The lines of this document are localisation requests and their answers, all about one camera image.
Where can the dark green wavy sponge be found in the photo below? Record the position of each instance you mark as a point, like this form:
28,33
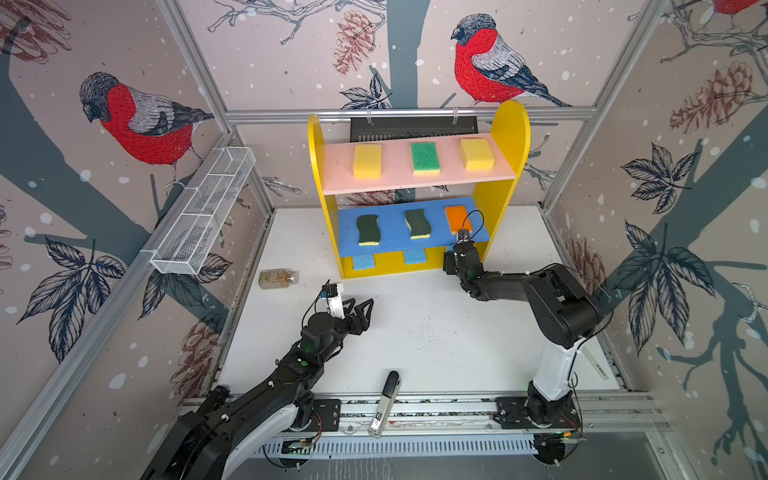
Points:
419,226
369,233

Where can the yellow shelf frame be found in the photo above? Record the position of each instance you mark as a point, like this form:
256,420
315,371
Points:
511,131

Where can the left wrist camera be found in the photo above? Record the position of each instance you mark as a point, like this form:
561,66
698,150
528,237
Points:
332,294

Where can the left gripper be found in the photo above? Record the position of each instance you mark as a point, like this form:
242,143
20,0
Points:
361,323

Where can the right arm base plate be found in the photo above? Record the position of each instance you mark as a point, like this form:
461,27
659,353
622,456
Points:
520,413

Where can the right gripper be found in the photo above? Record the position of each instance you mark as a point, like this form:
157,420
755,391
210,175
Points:
447,262

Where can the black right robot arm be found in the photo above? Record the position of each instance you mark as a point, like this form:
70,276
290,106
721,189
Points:
564,312

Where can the orange sponge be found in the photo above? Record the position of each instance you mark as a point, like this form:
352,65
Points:
458,219

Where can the black vent panel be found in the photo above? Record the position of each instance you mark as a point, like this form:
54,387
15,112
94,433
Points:
390,128

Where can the blue lower shelf board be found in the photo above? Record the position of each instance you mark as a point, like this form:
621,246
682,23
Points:
395,233

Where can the clear plastic ruler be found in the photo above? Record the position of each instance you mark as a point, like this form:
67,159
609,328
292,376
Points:
596,365

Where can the green yellow sponge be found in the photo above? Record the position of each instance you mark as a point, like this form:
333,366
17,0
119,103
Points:
425,159

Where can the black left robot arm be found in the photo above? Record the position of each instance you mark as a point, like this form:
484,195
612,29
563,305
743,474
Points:
214,440

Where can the black silver handheld tool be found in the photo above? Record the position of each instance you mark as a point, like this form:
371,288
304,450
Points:
385,404

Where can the perforated aluminium rail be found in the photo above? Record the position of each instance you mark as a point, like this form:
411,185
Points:
337,447

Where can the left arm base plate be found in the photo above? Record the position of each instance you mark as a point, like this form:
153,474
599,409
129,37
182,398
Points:
320,415

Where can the pink upper shelf board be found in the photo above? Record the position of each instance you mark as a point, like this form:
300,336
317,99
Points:
397,167

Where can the seasoning jar left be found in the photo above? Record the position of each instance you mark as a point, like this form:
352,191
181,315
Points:
277,278

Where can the white wire mesh basket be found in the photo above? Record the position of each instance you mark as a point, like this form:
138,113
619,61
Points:
190,239

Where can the light blue sponge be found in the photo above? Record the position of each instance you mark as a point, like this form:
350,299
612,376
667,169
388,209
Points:
415,256
363,262

